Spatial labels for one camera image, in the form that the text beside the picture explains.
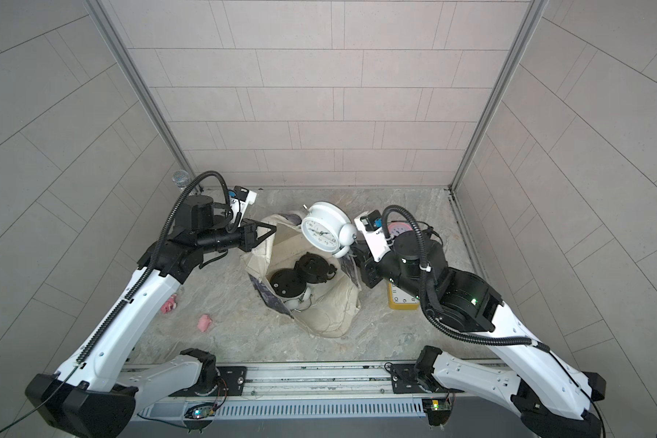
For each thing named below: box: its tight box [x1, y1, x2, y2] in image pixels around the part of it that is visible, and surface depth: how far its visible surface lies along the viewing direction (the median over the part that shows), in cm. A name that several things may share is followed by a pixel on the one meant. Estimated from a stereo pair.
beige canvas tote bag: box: [240, 213, 363, 338], surface depth 77 cm
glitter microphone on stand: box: [171, 169, 192, 190], surface depth 82 cm
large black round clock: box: [293, 251, 338, 283], surface depth 90 cm
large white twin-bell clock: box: [301, 200, 357, 259], surface depth 58 cm
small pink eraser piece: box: [197, 313, 213, 334], surface depth 81 cm
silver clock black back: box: [270, 268, 312, 312], surface depth 84 cm
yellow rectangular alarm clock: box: [387, 281, 420, 310], surface depth 85 cm
